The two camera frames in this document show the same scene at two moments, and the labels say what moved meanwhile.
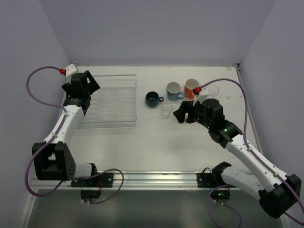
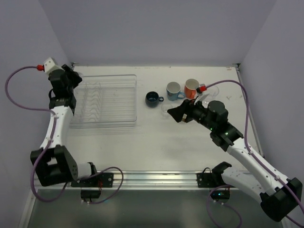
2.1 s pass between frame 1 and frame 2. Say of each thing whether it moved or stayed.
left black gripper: moved
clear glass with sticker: stayed
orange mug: stayed
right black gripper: stayed
